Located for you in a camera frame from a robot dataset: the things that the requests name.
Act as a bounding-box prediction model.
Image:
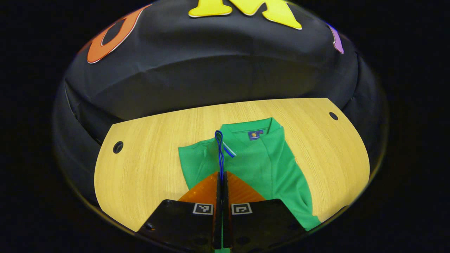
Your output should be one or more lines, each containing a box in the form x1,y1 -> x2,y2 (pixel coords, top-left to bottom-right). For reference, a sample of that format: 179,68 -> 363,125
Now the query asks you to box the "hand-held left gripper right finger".
222,171 -> 307,252

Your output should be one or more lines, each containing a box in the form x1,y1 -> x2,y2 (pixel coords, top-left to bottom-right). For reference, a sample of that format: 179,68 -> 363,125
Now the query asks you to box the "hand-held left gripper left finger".
137,171 -> 223,252

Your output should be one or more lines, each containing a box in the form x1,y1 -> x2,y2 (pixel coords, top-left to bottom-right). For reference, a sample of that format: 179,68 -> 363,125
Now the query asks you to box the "green T-shirt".
178,117 -> 321,253

